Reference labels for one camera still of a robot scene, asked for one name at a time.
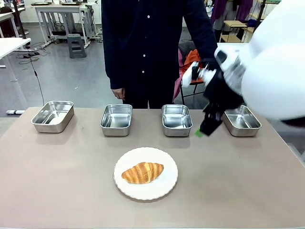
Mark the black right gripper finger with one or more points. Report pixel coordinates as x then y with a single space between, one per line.
206 121
217 119

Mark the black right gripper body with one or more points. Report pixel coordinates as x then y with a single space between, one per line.
222 93

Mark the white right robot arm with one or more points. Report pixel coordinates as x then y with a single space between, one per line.
274 71

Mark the person's left forearm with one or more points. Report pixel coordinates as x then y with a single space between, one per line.
206 45

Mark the person's right forearm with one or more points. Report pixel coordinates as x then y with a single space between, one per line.
115 71

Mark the rectangular stainless steel container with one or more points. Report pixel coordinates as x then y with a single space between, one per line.
243 121
116 119
53 117
176 120

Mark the person's right hand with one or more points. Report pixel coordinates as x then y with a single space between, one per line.
118 93

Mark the pink cloth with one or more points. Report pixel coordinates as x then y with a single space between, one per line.
177 86

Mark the orange jacket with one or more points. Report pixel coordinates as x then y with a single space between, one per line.
191 58

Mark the large white table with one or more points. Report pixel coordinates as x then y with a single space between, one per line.
233 44

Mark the black chair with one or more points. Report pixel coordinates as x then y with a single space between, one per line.
184 47

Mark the wooden shelf rack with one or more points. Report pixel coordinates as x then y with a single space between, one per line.
234 26

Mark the white scalloped plate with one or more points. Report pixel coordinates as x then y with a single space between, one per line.
166 186

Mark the golden croissant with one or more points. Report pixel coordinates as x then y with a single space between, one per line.
143 173

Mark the purple hanging clothes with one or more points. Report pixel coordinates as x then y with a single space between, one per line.
221 9

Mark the person in dark shirt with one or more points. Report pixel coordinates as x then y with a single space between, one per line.
147 47

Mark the grey step stool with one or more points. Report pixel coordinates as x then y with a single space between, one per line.
76 45

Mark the white desk with grey legs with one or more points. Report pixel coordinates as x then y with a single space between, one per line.
64 9

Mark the white table with thin legs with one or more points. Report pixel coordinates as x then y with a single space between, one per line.
12 45

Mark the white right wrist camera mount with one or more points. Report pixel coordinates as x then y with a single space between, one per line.
190 76

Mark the black camera stand pole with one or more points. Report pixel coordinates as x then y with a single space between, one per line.
262 9

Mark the black upright post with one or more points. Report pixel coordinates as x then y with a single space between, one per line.
19 19

